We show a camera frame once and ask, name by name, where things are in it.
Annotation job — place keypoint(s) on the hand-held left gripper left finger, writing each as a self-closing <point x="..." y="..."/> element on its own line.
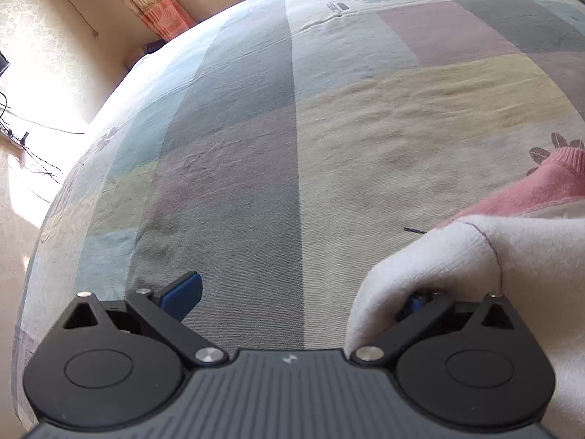
<point x="183" y="293"/>

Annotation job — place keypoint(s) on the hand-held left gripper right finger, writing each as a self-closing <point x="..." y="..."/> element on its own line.
<point x="413" y="329"/>

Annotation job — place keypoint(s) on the pink and white knit sweater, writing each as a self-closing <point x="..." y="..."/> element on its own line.
<point x="525" y="283"/>

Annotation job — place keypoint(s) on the small black thin object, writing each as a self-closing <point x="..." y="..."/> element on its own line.
<point x="413" y="230"/>

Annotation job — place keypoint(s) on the dark floor object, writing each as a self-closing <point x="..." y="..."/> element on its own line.
<point x="155" y="45"/>

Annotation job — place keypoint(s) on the orange pink checked curtain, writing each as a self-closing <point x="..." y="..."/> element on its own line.
<point x="155" y="4"/>

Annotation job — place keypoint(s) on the black wall television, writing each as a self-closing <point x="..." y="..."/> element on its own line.
<point x="3" y="64"/>

